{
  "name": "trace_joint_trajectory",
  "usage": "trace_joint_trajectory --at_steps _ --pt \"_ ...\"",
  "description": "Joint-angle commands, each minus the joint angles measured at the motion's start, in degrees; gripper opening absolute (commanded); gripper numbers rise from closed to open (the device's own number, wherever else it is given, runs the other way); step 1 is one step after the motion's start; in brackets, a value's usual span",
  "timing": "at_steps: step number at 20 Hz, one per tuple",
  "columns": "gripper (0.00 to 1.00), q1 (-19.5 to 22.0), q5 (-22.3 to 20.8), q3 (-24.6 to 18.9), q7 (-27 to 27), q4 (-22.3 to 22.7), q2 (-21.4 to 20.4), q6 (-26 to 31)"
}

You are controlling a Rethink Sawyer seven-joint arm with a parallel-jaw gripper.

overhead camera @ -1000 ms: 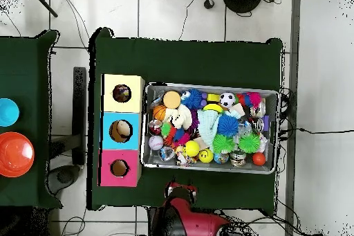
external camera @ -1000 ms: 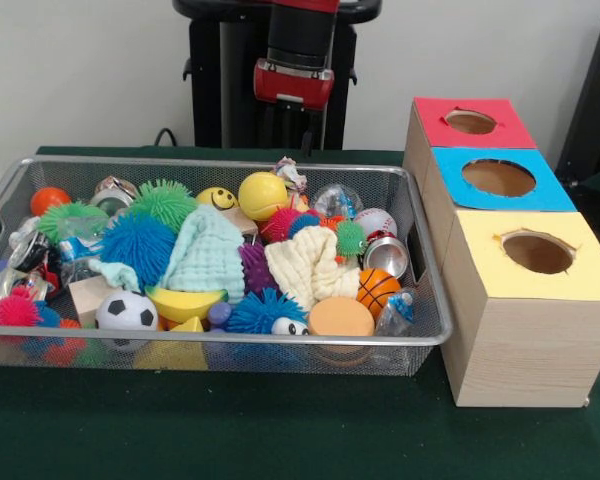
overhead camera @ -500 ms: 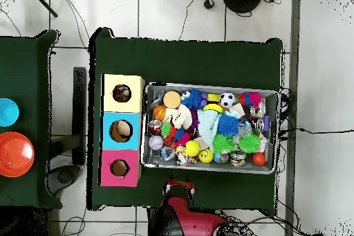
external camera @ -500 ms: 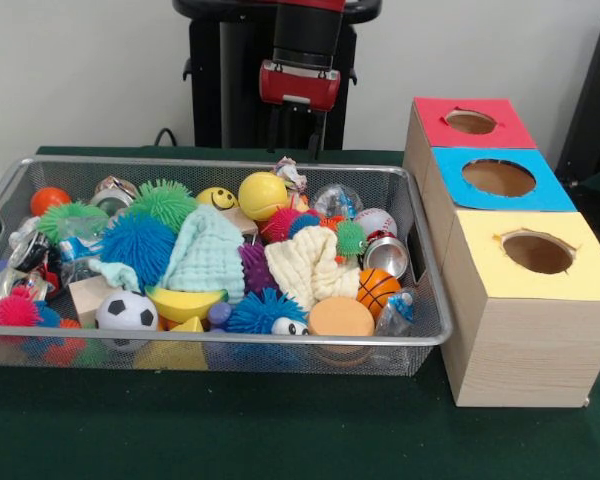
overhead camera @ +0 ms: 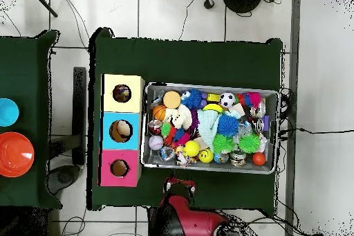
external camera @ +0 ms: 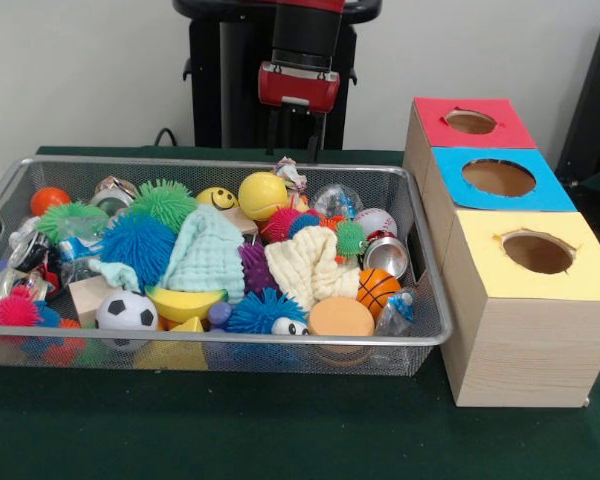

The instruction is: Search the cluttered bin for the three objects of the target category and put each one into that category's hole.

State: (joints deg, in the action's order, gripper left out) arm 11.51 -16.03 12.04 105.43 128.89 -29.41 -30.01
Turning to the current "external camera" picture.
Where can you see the wooden box with three holes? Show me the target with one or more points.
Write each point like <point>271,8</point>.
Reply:
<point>520,350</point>

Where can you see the dark green table cloth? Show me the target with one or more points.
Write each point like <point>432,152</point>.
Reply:
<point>230,430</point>

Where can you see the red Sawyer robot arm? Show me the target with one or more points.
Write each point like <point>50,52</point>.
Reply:
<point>305,30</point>

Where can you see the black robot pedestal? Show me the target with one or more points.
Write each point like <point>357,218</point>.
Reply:
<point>205,75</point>

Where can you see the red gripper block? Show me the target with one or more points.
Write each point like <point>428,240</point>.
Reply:
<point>300,87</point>

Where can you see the mint green cloth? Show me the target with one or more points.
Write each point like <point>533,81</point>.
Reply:
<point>205,255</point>

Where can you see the small orange ball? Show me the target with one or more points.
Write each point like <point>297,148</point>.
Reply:
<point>50,199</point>

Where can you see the toy soccer ball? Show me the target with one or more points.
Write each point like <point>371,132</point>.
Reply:
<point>125,310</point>

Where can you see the cream waffle cloth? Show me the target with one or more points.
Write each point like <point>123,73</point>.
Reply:
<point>300,265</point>

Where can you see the plain yellow ball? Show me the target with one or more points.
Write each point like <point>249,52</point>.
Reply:
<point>262,195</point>

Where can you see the yellow smiley ball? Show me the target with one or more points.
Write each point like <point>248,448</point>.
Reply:
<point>219,198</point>

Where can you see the toy baseball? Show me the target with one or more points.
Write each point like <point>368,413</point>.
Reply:
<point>377,220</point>

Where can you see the orange foam disc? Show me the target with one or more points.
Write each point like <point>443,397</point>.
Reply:
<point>340,317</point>

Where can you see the blue spiky ball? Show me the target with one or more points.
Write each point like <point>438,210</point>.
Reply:
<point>137,242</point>

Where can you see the toy basketball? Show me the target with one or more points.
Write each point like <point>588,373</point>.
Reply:
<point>377,290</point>

